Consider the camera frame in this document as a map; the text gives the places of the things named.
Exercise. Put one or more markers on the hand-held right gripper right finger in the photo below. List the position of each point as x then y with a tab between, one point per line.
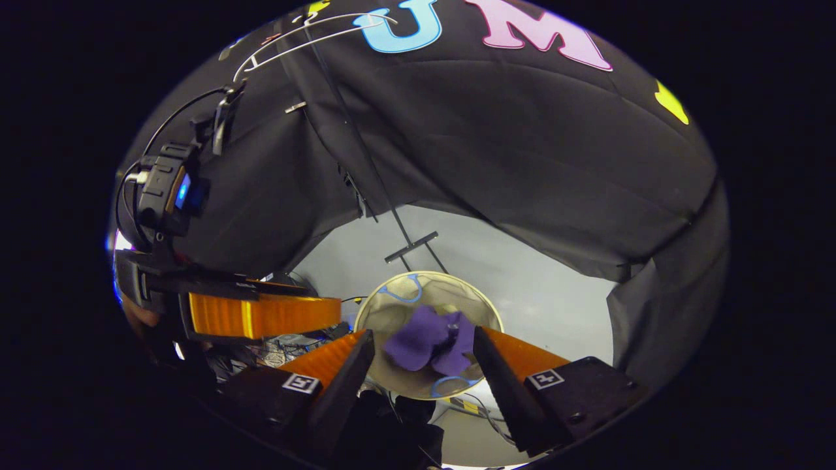
499	391

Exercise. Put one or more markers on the purple knit jacket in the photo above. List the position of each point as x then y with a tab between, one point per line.
424	339

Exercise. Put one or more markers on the white clothes hanger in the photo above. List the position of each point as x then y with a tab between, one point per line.
313	40

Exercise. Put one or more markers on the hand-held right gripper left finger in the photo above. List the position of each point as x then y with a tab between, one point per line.
339	391

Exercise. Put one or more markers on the silver clip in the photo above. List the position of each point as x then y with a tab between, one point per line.
296	106

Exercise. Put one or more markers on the dark cloth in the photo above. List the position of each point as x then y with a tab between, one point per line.
392	431

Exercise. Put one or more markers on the beige laundry hamper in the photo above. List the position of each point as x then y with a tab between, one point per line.
392	307

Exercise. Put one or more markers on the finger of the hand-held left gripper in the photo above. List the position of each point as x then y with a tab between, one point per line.
261	316

